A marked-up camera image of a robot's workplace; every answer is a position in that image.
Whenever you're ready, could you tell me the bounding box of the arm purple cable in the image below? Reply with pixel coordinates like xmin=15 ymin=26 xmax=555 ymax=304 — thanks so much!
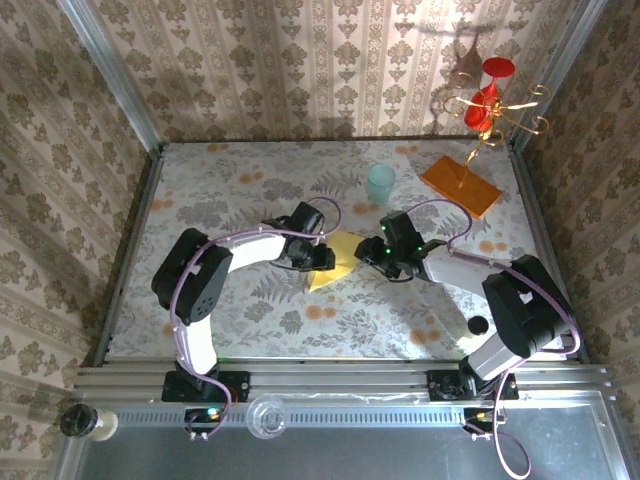
xmin=169 ymin=196 xmax=343 ymax=441
xmin=402 ymin=198 xmax=581 ymax=480

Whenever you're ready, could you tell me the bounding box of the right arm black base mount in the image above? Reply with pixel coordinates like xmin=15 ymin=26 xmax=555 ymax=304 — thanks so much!
xmin=426 ymin=367 xmax=521 ymax=403

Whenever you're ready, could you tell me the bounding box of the pale blue plastic cup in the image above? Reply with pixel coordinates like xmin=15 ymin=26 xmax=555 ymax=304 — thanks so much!
xmin=366 ymin=163 xmax=398 ymax=205

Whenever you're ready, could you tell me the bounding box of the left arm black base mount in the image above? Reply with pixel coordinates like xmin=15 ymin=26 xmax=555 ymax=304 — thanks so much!
xmin=160 ymin=370 xmax=252 ymax=404

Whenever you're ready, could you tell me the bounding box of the gold wire stand orange base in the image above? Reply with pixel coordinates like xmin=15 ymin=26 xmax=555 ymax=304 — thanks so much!
xmin=419 ymin=71 xmax=552 ymax=220

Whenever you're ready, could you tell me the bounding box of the aluminium side rail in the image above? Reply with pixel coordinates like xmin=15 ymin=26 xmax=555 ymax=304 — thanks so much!
xmin=92 ymin=144 xmax=167 ymax=369
xmin=507 ymin=144 xmax=589 ymax=364

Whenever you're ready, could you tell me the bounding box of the red wine glass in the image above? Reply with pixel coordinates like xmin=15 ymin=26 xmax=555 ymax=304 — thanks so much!
xmin=463 ymin=56 xmax=517 ymax=134

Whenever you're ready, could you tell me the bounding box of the floral patterned table cover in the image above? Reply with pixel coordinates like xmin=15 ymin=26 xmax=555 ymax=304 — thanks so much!
xmin=107 ymin=139 xmax=570 ymax=362

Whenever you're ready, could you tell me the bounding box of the small circuit board with wires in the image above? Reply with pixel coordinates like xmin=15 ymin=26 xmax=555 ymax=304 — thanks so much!
xmin=461 ymin=406 xmax=507 ymax=442
xmin=182 ymin=406 xmax=227 ymax=442

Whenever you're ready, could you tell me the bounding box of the aluminium front rail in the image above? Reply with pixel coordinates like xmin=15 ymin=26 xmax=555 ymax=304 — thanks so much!
xmin=73 ymin=360 xmax=615 ymax=402

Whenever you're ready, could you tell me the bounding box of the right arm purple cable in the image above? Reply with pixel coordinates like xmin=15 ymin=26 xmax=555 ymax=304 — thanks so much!
xmin=402 ymin=198 xmax=581 ymax=480

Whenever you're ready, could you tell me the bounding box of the grey metal tray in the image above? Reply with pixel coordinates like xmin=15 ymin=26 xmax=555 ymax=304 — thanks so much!
xmin=53 ymin=389 xmax=632 ymax=480

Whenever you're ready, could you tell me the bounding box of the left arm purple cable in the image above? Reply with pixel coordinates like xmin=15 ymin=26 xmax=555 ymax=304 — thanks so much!
xmin=169 ymin=196 xmax=343 ymax=441

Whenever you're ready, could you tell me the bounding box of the aluminium corner post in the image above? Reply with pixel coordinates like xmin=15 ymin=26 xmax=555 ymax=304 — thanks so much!
xmin=55 ymin=0 xmax=167 ymax=157
xmin=508 ymin=0 xmax=610 ymax=154

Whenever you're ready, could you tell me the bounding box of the black round cap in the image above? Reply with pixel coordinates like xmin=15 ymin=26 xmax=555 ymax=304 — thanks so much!
xmin=466 ymin=314 xmax=492 ymax=338

